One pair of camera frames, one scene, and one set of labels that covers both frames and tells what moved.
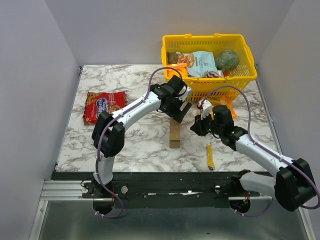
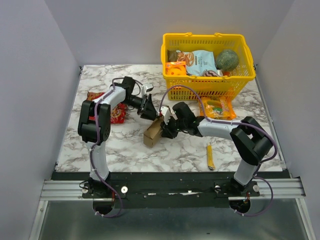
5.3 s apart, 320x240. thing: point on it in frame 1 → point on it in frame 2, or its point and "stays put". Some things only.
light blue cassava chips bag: x=198 y=62 stays put
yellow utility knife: x=210 y=155 stays put
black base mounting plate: x=158 y=189 stays put
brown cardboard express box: x=174 y=134 → x=152 y=131
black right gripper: x=198 y=127 → x=171 y=124
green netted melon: x=227 y=60 stays put
